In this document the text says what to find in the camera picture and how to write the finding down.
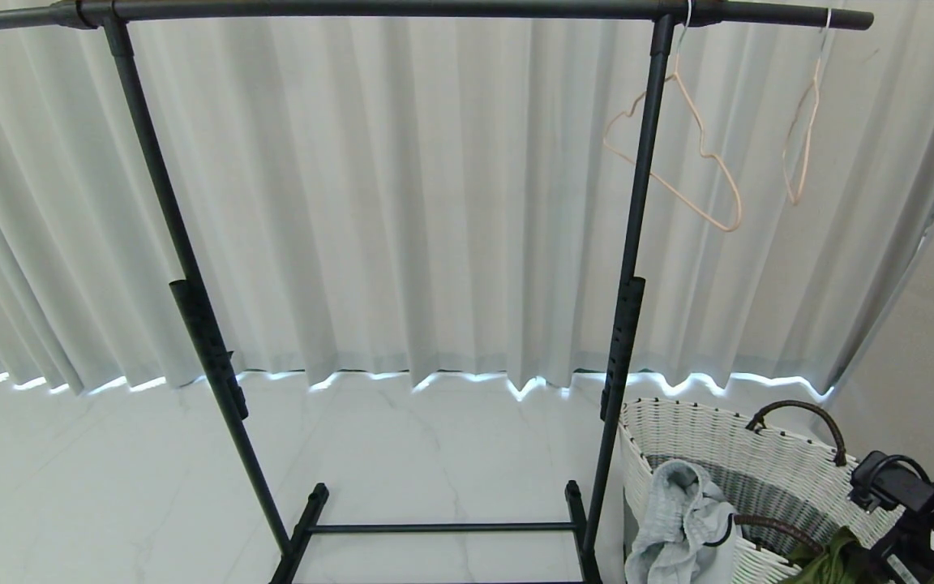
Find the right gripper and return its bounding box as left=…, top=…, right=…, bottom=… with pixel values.
left=868, top=511, right=934, bottom=584

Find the green printed garment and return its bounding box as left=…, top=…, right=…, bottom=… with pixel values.
left=786, top=525, right=875, bottom=584

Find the pink clothes hanger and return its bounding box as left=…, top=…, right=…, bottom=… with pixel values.
left=782, top=10, right=834, bottom=207
left=602, top=0, right=743, bottom=234

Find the white laundry basket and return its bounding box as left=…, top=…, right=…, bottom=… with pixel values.
left=618, top=397, right=906, bottom=584

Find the black clothes rack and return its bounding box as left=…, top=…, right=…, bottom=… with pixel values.
left=0, top=0, right=875, bottom=584

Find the pale grey garment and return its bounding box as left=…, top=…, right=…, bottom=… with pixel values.
left=623, top=459, right=738, bottom=584

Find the white curtain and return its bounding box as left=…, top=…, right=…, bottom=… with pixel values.
left=0, top=0, right=934, bottom=404

